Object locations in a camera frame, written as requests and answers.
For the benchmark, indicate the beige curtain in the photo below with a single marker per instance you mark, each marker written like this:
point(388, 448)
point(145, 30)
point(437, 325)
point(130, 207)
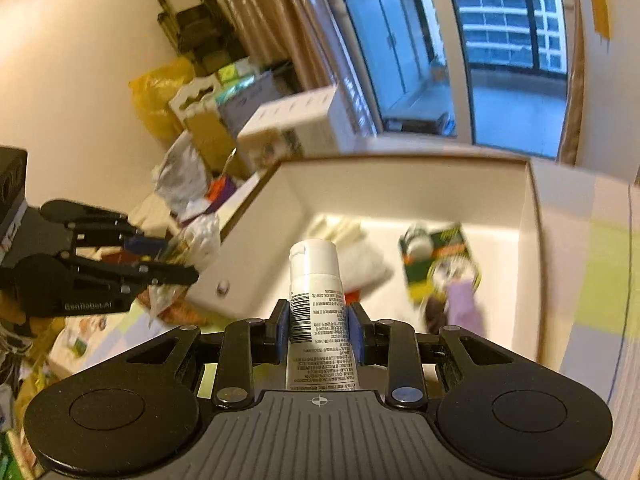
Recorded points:
point(290, 20)
point(575, 85)

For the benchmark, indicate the black folding cart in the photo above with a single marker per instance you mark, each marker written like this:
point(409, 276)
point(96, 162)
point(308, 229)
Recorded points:
point(195, 25)

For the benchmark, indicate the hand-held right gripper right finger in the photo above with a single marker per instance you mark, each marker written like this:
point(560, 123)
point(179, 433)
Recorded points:
point(354, 325)

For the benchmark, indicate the white hair claw clip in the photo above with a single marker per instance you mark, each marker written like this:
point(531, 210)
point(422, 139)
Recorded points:
point(342, 232)

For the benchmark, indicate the yellow plastic bag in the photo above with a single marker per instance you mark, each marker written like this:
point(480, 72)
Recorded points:
point(160, 100)

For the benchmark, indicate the checked tablecloth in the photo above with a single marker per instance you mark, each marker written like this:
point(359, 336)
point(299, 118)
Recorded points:
point(600, 280)

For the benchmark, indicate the white squeeze tube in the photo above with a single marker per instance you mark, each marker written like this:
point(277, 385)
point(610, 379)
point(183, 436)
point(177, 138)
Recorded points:
point(317, 310)

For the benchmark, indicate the small orange ornament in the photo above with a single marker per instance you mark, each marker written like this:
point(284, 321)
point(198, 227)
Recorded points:
point(216, 188)

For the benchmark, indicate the white product box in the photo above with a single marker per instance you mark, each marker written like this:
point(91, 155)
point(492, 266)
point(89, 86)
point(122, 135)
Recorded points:
point(295, 115)

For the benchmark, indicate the brown hair scrunchie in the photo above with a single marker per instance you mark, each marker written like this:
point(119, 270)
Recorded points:
point(434, 312)

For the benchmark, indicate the gold cardboard box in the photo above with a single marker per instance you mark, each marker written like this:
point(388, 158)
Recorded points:
point(210, 135)

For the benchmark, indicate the cotton swab pack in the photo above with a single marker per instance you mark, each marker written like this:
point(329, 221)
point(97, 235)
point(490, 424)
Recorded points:
point(167, 297)

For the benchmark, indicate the glass balcony door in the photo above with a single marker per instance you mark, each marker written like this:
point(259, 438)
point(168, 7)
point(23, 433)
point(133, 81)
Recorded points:
point(500, 105)

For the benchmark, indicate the brown cardboard box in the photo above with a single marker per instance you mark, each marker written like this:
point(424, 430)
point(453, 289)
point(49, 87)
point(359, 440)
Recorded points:
point(310, 195)

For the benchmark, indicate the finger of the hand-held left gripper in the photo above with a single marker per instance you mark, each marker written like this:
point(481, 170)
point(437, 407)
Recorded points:
point(100, 215)
point(150, 275)

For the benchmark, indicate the bag of white floss picks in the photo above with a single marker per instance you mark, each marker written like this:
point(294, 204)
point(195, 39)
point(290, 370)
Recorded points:
point(365, 267)

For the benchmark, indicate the grey blue box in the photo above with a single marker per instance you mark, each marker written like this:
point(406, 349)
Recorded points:
point(250, 97)

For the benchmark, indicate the small white jar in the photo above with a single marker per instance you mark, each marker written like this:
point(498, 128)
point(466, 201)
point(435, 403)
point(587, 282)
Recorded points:
point(419, 246)

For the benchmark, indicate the green tissue pack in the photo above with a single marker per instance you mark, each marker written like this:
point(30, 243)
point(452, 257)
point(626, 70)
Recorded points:
point(235, 71)

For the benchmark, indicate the purple tray box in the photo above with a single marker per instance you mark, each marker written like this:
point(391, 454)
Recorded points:
point(229, 191)

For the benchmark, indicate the dark green card package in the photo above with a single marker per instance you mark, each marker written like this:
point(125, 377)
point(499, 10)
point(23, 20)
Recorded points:
point(445, 252)

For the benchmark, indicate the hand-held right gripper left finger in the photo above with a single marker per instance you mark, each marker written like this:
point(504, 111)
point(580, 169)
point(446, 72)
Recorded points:
point(281, 320)

